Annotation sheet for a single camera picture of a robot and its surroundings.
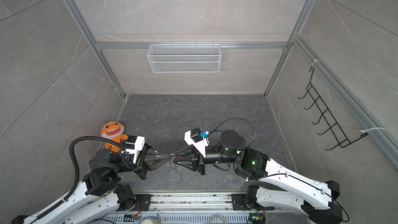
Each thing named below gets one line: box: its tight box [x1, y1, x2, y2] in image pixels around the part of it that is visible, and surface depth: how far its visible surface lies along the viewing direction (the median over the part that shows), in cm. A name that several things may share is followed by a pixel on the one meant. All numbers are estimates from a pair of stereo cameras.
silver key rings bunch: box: [168, 153, 176, 171], surface depth 49 cm
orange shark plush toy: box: [100, 121, 129, 153], surface depth 92 cm
